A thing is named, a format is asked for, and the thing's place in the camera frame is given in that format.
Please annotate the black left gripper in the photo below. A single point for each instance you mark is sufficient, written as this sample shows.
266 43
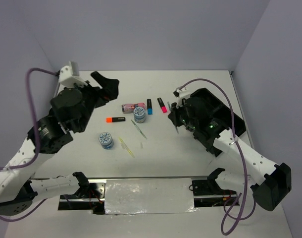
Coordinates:
109 92

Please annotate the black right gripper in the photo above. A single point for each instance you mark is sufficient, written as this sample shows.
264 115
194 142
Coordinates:
173 115

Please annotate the pink highlighter marker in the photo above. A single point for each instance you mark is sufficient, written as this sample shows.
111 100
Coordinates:
162 105

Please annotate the green gel pen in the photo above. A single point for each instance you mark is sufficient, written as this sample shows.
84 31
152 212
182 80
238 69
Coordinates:
139 130

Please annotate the yellow pen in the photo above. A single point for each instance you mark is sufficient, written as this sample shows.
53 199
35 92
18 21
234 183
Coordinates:
123 144

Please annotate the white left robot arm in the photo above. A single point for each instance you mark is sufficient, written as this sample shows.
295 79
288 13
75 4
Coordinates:
20 193

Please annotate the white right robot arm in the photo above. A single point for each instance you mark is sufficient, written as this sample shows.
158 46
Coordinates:
272 181

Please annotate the black organizer tray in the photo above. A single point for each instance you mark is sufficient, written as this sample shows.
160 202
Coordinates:
210 115

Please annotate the blue highlighter marker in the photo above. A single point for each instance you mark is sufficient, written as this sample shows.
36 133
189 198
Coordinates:
149 107

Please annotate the pink glue bottle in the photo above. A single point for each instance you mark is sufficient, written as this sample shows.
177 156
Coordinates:
129 108

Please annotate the orange highlighter marker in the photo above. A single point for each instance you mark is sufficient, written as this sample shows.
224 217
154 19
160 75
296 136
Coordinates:
115 119

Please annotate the blue paint jar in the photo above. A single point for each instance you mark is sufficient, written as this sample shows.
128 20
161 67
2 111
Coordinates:
106 140
139 114

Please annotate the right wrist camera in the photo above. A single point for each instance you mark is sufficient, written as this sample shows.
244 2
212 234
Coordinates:
181 93

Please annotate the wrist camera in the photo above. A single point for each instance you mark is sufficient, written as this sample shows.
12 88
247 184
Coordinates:
181 93
69 75

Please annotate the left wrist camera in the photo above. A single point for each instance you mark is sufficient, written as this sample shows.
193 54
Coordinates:
69 75

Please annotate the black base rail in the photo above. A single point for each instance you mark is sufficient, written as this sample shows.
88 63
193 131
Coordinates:
94 200

